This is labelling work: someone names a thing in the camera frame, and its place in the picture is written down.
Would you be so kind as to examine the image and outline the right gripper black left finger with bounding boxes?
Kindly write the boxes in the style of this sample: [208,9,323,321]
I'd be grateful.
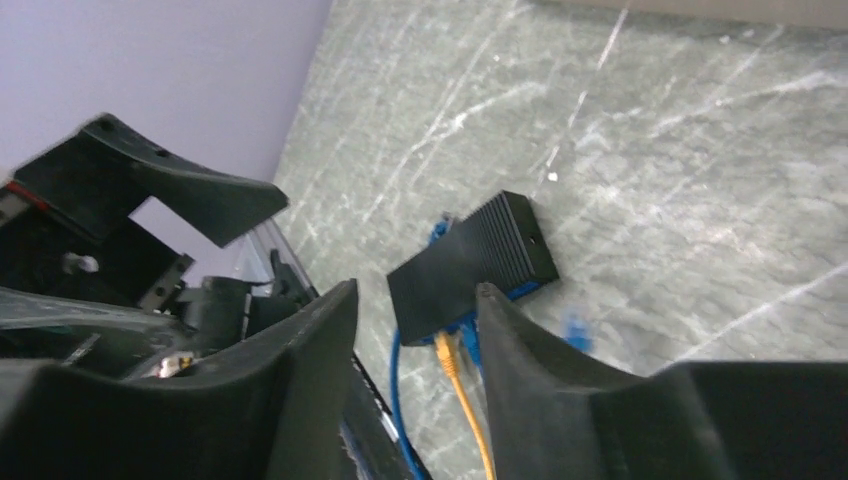
[1,279,359,479]

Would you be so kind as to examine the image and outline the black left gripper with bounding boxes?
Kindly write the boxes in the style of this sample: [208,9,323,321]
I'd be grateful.
[1,114,316,378]

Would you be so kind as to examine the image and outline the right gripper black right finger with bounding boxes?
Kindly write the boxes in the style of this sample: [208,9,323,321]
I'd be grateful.
[476,283,847,479]

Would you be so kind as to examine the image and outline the yellow ethernet cable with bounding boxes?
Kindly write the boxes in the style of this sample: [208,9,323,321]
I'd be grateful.
[433,331,497,480]

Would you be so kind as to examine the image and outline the black network switch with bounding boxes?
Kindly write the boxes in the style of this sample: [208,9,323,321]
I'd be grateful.
[386,190,560,346]

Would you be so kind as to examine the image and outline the blue ethernet cable long loop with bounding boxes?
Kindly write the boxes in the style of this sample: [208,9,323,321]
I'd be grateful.
[389,330,429,480]

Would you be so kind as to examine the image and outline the beige plastic toolbox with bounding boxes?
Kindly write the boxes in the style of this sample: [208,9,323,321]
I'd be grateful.
[572,0,847,30]

